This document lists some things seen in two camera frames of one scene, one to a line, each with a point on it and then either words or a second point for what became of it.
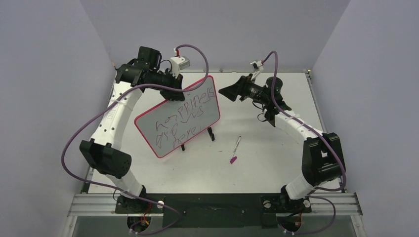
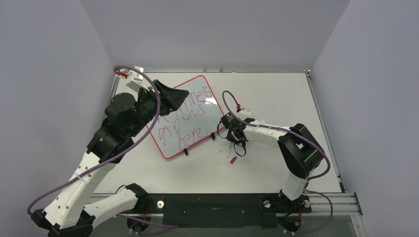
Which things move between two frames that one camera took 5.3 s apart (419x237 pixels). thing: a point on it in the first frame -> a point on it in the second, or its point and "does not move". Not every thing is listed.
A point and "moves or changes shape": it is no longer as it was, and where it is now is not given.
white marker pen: x=236 y=146 moves or changes shape
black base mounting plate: x=185 y=210 does not move
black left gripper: x=173 y=95 -> x=173 y=100
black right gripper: x=242 y=88 -> x=235 y=135
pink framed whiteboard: x=172 y=123 moves or changes shape
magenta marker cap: x=233 y=159 does not move
